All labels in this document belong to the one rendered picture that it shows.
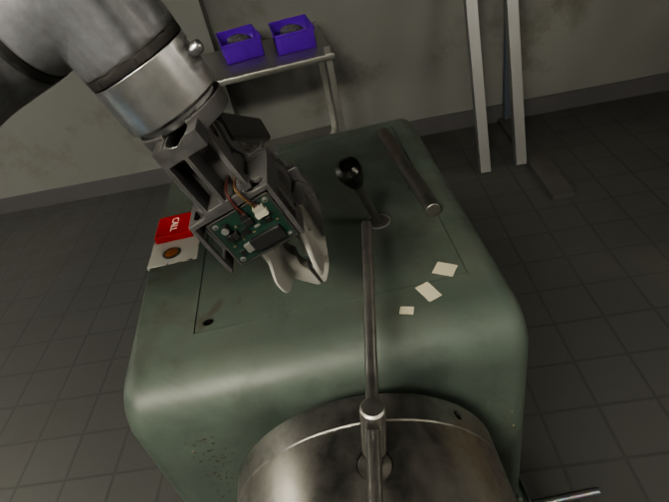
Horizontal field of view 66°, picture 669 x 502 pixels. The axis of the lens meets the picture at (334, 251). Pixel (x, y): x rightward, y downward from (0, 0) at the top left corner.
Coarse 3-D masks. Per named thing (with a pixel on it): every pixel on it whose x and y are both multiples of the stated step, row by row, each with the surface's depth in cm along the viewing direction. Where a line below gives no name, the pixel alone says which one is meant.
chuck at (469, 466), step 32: (320, 448) 50; (352, 448) 49; (416, 448) 49; (448, 448) 50; (480, 448) 53; (256, 480) 53; (288, 480) 49; (320, 480) 48; (352, 480) 47; (384, 480) 46; (416, 480) 46; (448, 480) 47; (480, 480) 49
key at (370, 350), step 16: (368, 224) 59; (368, 240) 57; (368, 256) 56; (368, 272) 54; (368, 288) 53; (368, 304) 52; (368, 320) 51; (368, 336) 50; (368, 352) 49; (368, 368) 48; (368, 384) 46; (368, 432) 42; (368, 448) 41; (368, 464) 40; (368, 480) 39; (368, 496) 38
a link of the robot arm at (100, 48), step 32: (0, 0) 29; (32, 0) 29; (64, 0) 29; (96, 0) 30; (128, 0) 31; (160, 0) 34; (0, 32) 30; (32, 32) 30; (64, 32) 31; (96, 32) 31; (128, 32) 31; (160, 32) 33; (32, 64) 32; (64, 64) 33; (96, 64) 32; (128, 64) 32
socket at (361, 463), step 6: (360, 456) 48; (384, 456) 48; (360, 462) 48; (384, 462) 48; (390, 462) 48; (360, 468) 47; (384, 468) 47; (390, 468) 47; (360, 474) 47; (366, 474) 47; (384, 474) 47
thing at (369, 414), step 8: (368, 400) 43; (376, 400) 43; (360, 408) 42; (368, 408) 42; (376, 408) 42; (384, 408) 42; (360, 416) 43; (368, 416) 42; (376, 416) 42; (384, 416) 43; (360, 424) 43; (368, 424) 42; (376, 424) 42; (384, 424) 43; (360, 432) 44; (384, 432) 44; (384, 440) 44; (384, 448) 45
